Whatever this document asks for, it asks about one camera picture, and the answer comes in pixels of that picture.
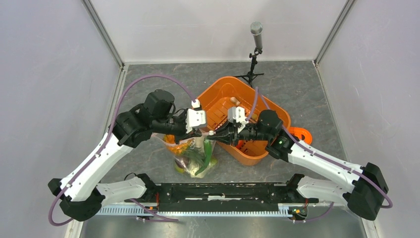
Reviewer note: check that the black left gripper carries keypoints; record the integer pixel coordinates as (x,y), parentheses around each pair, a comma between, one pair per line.
(178,138)

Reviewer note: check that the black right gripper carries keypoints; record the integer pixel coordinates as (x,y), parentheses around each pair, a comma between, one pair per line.
(226,136)

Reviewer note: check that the orange toy pineapple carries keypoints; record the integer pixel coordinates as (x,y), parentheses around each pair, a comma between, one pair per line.
(189,150)

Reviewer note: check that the green toy cucumber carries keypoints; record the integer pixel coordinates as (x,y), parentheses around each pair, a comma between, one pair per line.
(208,155)

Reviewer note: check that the clear dotted zip top bag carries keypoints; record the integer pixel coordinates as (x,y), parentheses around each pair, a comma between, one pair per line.
(168,140)

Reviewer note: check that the dark red toy fruit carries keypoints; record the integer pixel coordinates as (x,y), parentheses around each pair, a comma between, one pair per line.
(182,162)

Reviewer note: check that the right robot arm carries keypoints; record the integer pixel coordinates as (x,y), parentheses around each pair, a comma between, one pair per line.
(334,170)

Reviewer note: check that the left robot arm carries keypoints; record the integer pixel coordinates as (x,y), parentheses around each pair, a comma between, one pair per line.
(81,194)

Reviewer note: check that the small beige toy piece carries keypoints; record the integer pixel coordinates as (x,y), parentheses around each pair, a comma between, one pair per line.
(235,101)

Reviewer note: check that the orange plastic basket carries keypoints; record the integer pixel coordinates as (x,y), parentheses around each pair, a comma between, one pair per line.
(216,101)

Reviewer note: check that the black microphone tripod stand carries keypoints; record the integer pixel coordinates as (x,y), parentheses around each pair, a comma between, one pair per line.
(250,76)

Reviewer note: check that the grey microphone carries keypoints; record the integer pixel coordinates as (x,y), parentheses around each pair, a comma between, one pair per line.
(256,29)

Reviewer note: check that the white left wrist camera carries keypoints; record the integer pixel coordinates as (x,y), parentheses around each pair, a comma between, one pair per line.
(196,117)

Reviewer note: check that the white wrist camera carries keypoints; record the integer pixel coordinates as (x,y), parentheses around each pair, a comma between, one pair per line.
(237,115)
(196,117)

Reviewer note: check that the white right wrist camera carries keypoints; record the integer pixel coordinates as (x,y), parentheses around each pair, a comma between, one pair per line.
(237,115)

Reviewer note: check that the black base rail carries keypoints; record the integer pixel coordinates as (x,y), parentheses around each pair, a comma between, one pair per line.
(264,199)

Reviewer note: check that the orange toy handle block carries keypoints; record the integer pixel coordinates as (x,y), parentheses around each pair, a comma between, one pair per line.
(301,134)

